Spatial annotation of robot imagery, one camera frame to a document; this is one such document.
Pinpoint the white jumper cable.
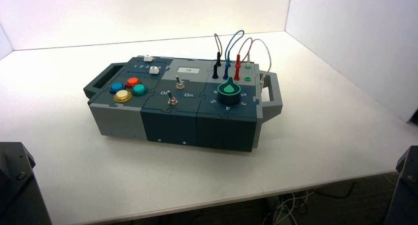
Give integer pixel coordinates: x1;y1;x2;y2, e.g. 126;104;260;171
246;38;273;87

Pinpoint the dark teal grey control box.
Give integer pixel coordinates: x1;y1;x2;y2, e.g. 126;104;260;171
83;55;283;153

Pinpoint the yellow push button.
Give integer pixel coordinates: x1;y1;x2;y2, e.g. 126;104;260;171
113;89;133;103

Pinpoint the black floor cable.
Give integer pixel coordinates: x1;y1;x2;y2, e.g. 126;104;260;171
313;181;357;200

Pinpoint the black left arm base housing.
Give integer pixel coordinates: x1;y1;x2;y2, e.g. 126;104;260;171
0;142;53;225

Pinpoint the small white display screen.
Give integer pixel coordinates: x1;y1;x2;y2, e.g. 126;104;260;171
176;67;201;75

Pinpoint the red jumper cable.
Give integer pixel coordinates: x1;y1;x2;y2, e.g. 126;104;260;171
233;37;253;81

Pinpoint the blue jumper cable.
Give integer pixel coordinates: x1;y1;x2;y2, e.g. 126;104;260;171
223;30;245;80

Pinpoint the blue push button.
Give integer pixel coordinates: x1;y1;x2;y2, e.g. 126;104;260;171
109;82;125;94

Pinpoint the black right arm base housing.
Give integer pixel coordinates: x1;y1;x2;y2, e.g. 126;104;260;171
384;146;418;225

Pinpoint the orange push button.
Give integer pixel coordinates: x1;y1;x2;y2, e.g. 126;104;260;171
125;77;141;89

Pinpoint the black jumper cable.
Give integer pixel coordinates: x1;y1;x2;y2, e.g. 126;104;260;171
211;33;224;79

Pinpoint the black rotary knob green pointer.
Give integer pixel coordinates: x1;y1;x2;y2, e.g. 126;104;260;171
217;76;242;106

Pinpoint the white floor cable bundle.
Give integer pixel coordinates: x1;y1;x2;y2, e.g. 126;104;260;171
261;189;316;225

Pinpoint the teal push button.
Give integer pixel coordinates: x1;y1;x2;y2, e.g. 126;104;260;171
131;83;148;97

